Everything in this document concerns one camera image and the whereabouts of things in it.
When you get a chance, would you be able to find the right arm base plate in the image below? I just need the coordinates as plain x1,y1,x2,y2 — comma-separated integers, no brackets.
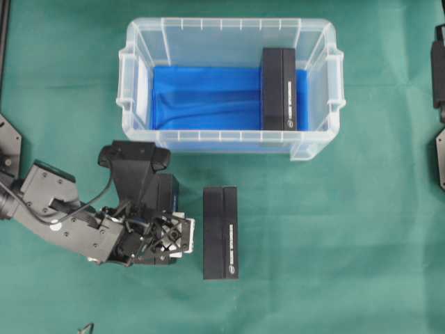
426,129,444,191

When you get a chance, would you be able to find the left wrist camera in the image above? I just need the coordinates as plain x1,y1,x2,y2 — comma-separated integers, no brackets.
98,141,171,216

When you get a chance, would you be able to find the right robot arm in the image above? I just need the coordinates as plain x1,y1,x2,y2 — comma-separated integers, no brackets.
430,24,444,123

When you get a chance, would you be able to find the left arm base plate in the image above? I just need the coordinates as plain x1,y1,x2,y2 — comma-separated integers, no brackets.
0,115,22,177

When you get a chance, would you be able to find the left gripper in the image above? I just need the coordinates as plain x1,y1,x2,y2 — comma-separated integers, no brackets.
20,161,195,266

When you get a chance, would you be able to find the black frame rail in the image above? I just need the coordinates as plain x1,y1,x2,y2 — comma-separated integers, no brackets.
0,0,13,91

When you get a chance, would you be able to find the small metal clip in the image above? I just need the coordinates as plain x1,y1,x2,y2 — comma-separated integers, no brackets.
77,322,95,334

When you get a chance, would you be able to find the blue cloth liner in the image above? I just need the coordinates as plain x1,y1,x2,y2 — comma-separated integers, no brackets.
150,66,309,157

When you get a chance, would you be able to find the clear plastic storage case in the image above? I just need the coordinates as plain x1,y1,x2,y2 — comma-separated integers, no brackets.
116,17,346,161

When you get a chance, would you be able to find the black camera cable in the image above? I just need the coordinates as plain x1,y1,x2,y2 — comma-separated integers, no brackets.
0,166,115,227

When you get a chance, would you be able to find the black box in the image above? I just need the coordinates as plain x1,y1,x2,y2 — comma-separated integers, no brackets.
153,173,179,212
203,186,239,280
260,48,297,131

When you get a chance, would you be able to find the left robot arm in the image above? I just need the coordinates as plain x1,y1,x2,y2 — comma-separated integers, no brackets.
1,164,195,267

